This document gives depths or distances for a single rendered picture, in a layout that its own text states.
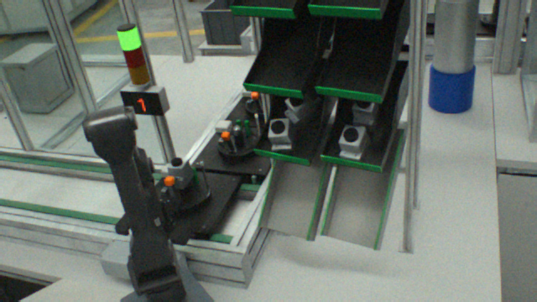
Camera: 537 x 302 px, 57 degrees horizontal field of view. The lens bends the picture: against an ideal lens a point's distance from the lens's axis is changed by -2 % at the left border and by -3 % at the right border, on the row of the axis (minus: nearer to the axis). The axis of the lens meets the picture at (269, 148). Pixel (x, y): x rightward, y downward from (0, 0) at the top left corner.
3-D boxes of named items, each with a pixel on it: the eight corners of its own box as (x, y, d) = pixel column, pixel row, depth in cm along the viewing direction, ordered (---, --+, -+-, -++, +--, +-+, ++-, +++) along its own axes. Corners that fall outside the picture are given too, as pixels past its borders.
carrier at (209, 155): (265, 180, 143) (259, 143, 137) (190, 172, 151) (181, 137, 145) (289, 135, 162) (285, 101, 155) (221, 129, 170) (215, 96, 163)
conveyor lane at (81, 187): (237, 268, 129) (231, 240, 123) (-5, 222, 157) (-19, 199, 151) (273, 198, 151) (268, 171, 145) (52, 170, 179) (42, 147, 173)
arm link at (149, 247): (127, 108, 79) (127, 98, 85) (81, 119, 78) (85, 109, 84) (177, 273, 92) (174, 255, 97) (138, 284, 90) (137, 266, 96)
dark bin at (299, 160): (310, 167, 106) (300, 148, 100) (256, 155, 112) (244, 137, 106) (351, 65, 117) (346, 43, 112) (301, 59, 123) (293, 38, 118)
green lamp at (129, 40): (134, 50, 127) (129, 32, 124) (117, 50, 129) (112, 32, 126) (144, 43, 131) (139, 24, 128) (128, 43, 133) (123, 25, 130)
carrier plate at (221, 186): (209, 240, 126) (207, 233, 125) (128, 226, 134) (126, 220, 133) (243, 181, 144) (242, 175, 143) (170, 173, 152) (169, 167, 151)
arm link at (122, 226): (177, 219, 106) (190, 200, 111) (104, 208, 112) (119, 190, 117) (185, 247, 111) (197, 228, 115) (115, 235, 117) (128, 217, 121)
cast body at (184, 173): (184, 190, 132) (178, 168, 128) (169, 188, 133) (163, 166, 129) (197, 170, 138) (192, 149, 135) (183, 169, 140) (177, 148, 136)
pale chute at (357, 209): (380, 251, 111) (375, 250, 107) (325, 236, 117) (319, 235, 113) (409, 129, 114) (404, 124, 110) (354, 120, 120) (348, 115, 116)
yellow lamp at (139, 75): (144, 85, 133) (139, 69, 130) (128, 85, 134) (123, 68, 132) (153, 77, 136) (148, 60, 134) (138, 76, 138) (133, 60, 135)
